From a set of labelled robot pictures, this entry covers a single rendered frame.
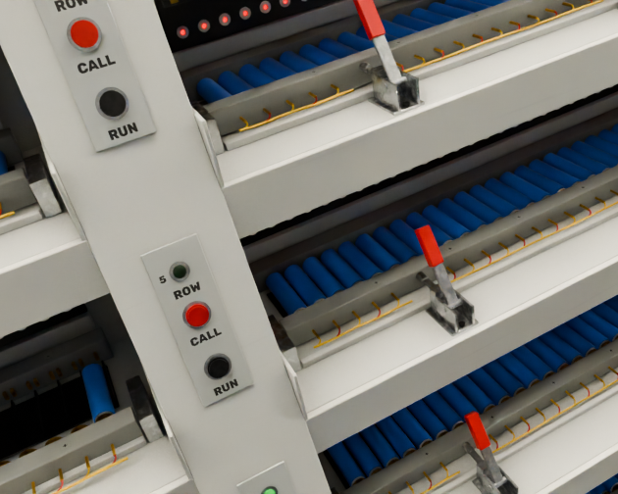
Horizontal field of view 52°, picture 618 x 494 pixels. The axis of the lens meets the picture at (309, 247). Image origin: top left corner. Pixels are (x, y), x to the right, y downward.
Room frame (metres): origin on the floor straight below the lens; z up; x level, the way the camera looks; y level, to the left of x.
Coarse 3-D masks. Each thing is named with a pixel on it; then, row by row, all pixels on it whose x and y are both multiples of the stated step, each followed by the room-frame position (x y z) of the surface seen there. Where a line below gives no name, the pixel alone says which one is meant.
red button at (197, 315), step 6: (192, 306) 0.41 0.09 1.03; (198, 306) 0.41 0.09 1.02; (204, 306) 0.41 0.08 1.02; (186, 312) 0.41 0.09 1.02; (192, 312) 0.41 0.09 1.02; (198, 312) 0.41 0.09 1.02; (204, 312) 0.41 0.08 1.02; (186, 318) 0.41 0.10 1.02; (192, 318) 0.41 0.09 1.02; (198, 318) 0.41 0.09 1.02; (204, 318) 0.41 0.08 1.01; (192, 324) 0.41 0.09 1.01; (198, 324) 0.41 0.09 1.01
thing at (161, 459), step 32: (0, 352) 0.53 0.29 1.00; (32, 352) 0.54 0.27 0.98; (128, 352) 0.55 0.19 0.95; (128, 384) 0.47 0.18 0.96; (160, 416) 0.47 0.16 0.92; (32, 448) 0.46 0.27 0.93; (160, 448) 0.43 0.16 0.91; (96, 480) 0.42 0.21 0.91; (128, 480) 0.41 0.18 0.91; (160, 480) 0.41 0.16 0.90; (192, 480) 0.40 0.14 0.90
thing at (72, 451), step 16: (112, 416) 0.45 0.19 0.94; (128, 416) 0.45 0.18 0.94; (80, 432) 0.44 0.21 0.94; (96, 432) 0.44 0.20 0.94; (112, 432) 0.43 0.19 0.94; (128, 432) 0.44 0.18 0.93; (48, 448) 0.43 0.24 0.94; (64, 448) 0.43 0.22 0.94; (80, 448) 0.43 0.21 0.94; (96, 448) 0.43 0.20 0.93; (112, 448) 0.43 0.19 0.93; (16, 464) 0.42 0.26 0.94; (32, 464) 0.42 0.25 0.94; (48, 464) 0.42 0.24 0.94; (64, 464) 0.43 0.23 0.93; (80, 464) 0.43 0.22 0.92; (112, 464) 0.42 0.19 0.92; (0, 480) 0.41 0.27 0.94; (16, 480) 0.41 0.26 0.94; (32, 480) 0.42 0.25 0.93; (48, 480) 0.42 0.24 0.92; (80, 480) 0.41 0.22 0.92
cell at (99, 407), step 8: (88, 368) 0.51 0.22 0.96; (96, 368) 0.51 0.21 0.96; (88, 376) 0.50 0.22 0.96; (96, 376) 0.50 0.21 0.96; (104, 376) 0.51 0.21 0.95; (88, 384) 0.50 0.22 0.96; (96, 384) 0.49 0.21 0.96; (104, 384) 0.50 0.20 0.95; (88, 392) 0.49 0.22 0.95; (96, 392) 0.48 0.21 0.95; (104, 392) 0.48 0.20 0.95; (88, 400) 0.48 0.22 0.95; (96, 400) 0.47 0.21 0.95; (104, 400) 0.47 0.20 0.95; (96, 408) 0.47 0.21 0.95; (104, 408) 0.46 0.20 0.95; (112, 408) 0.47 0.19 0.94; (96, 416) 0.46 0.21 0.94
